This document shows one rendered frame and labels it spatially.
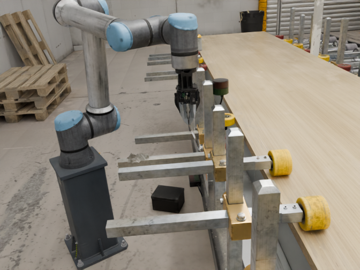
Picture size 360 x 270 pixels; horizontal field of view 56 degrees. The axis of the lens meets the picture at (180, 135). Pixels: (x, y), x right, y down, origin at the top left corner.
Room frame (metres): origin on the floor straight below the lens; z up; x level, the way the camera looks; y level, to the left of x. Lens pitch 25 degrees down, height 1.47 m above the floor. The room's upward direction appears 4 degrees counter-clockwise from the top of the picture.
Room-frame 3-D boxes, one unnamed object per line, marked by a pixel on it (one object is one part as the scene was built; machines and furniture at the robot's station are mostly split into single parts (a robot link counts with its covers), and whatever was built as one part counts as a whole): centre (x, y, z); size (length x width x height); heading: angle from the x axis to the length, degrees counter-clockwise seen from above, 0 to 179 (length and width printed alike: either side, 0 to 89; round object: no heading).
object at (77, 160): (1.67, 0.58, 0.65); 0.19 x 0.19 x 0.10
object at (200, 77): (1.44, -0.11, 0.88); 0.04 x 0.04 x 0.48; 1
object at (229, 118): (1.40, -0.21, 0.85); 0.08 x 0.08 x 0.11
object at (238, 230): (0.67, -0.12, 0.95); 0.14 x 0.06 x 0.05; 1
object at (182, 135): (1.40, -0.01, 0.82); 0.44 x 0.03 x 0.04; 91
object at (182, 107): (1.12, -0.02, 1.04); 0.06 x 0.03 x 0.09; 1
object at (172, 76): (2.40, 0.01, 0.84); 0.44 x 0.03 x 0.04; 91
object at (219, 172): (0.92, -0.12, 0.95); 0.14 x 0.06 x 0.05; 1
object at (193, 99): (1.12, -0.04, 1.14); 0.09 x 0.08 x 0.12; 1
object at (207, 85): (1.19, -0.11, 0.89); 0.04 x 0.04 x 0.48; 1
